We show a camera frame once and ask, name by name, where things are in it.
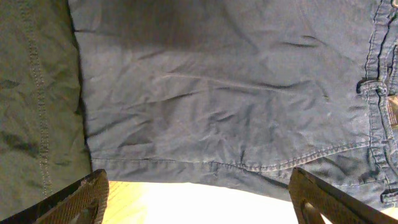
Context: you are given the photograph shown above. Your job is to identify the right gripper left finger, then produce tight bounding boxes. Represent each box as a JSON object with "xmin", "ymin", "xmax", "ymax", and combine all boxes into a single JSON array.
[{"xmin": 1, "ymin": 169, "xmax": 109, "ymax": 224}]

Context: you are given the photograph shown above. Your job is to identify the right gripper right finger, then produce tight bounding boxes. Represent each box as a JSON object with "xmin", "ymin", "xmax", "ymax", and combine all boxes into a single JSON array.
[{"xmin": 289, "ymin": 168, "xmax": 397, "ymax": 224}]

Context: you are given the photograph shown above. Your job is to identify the black shorts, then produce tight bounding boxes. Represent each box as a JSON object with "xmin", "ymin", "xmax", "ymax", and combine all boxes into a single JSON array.
[{"xmin": 1, "ymin": 0, "xmax": 91, "ymax": 219}]

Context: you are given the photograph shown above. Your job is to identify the blue denim shorts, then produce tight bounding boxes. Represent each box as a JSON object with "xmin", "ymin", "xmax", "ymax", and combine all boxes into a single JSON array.
[{"xmin": 69, "ymin": 0, "xmax": 397, "ymax": 210}]

